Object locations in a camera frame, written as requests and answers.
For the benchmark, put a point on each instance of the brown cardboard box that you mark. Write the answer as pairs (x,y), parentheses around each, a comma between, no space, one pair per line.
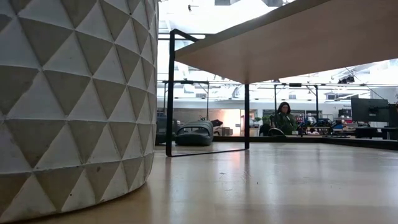
(227,131)

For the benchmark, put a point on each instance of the person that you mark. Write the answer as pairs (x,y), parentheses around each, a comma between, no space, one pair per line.
(284,119)

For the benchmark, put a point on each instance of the white geometric planter pot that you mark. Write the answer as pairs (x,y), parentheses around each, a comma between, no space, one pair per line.
(77,109)

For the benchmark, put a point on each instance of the black monitor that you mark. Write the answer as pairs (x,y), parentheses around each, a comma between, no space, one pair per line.
(394,115)
(370,110)

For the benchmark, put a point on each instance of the wooden shelf black metal frame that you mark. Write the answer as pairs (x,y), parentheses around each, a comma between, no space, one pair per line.
(280,46)

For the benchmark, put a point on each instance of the black table frame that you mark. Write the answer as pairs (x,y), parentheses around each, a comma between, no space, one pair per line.
(342,142)

